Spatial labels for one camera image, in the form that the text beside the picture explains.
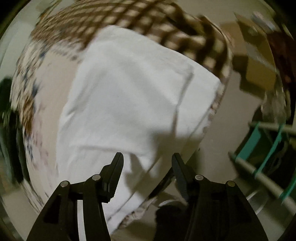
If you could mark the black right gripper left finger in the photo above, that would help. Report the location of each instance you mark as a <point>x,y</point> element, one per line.
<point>58,219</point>

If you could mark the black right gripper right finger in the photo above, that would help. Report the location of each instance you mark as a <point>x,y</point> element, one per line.
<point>213,211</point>

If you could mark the white pants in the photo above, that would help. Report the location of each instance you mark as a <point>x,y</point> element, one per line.
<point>134,96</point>

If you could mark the teal and grey rack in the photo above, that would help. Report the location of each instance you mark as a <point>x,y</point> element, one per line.
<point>242,156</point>

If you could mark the floral cream blanket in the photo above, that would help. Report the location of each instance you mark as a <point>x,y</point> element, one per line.
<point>40,88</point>

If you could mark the cardboard box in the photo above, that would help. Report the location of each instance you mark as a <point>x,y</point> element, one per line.
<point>253,55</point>

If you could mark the brown checkered blanket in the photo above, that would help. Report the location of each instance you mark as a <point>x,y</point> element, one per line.
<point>164,22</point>

